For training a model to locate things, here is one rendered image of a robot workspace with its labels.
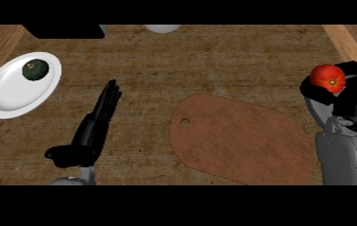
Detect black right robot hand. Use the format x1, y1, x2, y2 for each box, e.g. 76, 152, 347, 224
298, 60, 357, 118

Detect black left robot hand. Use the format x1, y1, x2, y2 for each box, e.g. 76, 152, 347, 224
43, 78, 124, 169

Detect red tomato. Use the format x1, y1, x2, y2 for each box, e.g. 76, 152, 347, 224
309, 63, 348, 95

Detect white pan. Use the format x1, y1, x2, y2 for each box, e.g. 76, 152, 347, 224
0, 51, 64, 120

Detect brown wooden cutting board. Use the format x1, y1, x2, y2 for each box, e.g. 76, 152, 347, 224
168, 93, 317, 186

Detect pale wooden strip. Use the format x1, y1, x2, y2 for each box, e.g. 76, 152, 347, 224
322, 24, 357, 63

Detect dark green avocado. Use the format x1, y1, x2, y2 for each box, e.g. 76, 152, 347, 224
21, 59, 50, 81

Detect black appliance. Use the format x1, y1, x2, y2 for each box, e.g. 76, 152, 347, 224
21, 24, 107, 40

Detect pale grey round container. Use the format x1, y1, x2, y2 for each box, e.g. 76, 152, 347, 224
143, 24, 183, 34

